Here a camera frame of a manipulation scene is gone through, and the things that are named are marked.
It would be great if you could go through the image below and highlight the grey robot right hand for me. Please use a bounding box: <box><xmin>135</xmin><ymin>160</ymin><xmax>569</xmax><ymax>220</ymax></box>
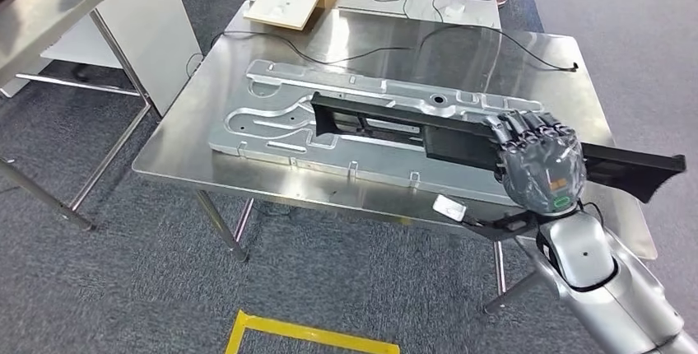
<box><xmin>486</xmin><ymin>110</ymin><xmax>587</xmax><ymax>217</ymax></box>

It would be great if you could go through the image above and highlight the long black plastic part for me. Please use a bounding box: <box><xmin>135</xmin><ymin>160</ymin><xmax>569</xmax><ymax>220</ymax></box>
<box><xmin>309</xmin><ymin>92</ymin><xmax>687</xmax><ymax>203</ymax></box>

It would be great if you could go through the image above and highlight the stainless steel workbench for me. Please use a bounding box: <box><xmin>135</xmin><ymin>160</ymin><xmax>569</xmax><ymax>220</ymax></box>
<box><xmin>132</xmin><ymin>7</ymin><xmax>658</xmax><ymax>314</ymax></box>

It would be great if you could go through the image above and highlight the aluminium fixture plate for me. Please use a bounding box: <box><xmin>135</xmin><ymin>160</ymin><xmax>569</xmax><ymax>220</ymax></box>
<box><xmin>208</xmin><ymin>59</ymin><xmax>547</xmax><ymax>208</ymax></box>

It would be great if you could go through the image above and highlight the white cabinet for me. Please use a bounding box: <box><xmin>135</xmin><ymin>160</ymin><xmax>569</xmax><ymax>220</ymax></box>
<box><xmin>0</xmin><ymin>0</ymin><xmax>204</xmax><ymax>118</ymax></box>

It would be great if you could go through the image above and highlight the stainless steel side table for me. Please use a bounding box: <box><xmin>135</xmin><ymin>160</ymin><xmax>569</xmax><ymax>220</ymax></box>
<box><xmin>0</xmin><ymin>0</ymin><xmax>154</xmax><ymax>233</ymax></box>

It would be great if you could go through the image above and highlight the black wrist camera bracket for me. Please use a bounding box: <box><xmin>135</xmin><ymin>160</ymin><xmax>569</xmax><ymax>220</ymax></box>
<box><xmin>463</xmin><ymin>212</ymin><xmax>541</xmax><ymax>240</ymax></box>

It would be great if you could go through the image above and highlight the long black table cable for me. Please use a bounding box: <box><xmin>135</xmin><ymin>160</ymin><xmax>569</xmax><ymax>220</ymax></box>
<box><xmin>209</xmin><ymin>24</ymin><xmax>579</xmax><ymax>73</ymax></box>

